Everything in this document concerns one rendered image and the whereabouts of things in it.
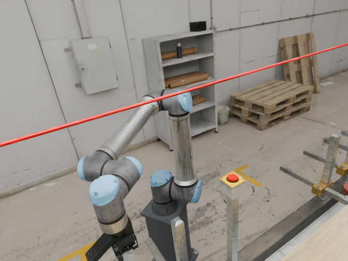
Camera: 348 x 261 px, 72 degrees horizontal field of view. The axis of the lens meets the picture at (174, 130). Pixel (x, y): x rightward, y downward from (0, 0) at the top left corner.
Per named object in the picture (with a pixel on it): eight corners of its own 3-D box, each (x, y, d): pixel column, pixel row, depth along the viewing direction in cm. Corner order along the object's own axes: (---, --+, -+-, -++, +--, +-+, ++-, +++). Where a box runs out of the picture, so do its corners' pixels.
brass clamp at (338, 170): (334, 172, 151) (335, 165, 149) (345, 164, 157) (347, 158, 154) (345, 177, 146) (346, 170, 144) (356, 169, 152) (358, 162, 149)
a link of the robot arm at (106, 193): (125, 174, 74) (106, 196, 66) (132, 204, 80) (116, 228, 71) (100, 170, 77) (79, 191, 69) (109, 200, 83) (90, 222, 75)
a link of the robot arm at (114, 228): (102, 230, 71) (93, 211, 79) (105, 241, 73) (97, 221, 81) (129, 216, 75) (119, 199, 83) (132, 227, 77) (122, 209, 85)
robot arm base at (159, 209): (146, 211, 166) (144, 200, 161) (160, 193, 180) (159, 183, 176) (170, 219, 157) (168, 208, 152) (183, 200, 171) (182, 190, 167)
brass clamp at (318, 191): (309, 191, 141) (311, 185, 139) (323, 182, 147) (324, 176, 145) (320, 197, 136) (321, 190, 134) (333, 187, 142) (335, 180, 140)
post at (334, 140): (316, 202, 148) (330, 133, 127) (319, 199, 150) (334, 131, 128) (322, 205, 145) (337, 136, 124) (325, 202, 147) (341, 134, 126)
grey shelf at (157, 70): (157, 140, 385) (141, 39, 316) (201, 124, 423) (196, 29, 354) (170, 151, 350) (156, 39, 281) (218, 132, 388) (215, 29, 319)
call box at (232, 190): (219, 193, 96) (219, 177, 93) (232, 186, 99) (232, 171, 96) (232, 203, 91) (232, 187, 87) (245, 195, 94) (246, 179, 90)
